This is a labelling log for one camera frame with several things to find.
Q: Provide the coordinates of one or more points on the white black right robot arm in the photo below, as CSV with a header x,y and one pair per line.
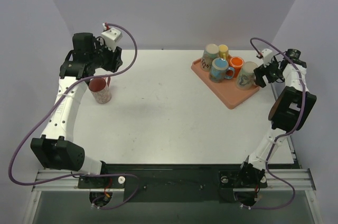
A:
x,y
287,115

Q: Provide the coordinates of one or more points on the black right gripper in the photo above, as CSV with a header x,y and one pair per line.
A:
x,y
261,75

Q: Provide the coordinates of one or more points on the orange mug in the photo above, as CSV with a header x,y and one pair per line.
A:
x,y
236,63

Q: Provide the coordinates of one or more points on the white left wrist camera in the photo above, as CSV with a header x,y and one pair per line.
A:
x,y
111,37

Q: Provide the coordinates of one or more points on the pink plastic tray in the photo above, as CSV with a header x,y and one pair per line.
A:
x,y
226,91

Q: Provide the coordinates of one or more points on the pink floral mug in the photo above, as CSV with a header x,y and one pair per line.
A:
x,y
99,87

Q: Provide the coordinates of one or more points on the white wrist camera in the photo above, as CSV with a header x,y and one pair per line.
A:
x,y
266,56
111,37

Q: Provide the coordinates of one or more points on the yellow mug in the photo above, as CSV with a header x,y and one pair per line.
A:
x,y
223,51

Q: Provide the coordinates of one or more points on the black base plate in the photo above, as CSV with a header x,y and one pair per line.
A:
x,y
225,183

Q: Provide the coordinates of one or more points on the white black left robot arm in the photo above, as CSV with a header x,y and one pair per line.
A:
x,y
55,148

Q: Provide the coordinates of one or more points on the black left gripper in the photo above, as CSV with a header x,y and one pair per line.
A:
x,y
114,58

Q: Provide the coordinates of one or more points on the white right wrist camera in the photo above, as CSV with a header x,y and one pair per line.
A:
x,y
266,56

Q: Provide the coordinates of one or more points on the cream dragon pattern mug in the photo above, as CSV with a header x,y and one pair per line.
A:
x,y
246,76

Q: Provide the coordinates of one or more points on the seashell coral mug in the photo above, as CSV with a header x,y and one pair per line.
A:
x,y
210,53

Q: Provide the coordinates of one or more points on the aluminium rail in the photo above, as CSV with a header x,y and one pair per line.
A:
x,y
300,179

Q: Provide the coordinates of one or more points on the blue butterfly mug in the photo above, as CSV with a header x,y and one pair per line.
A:
x,y
220,70

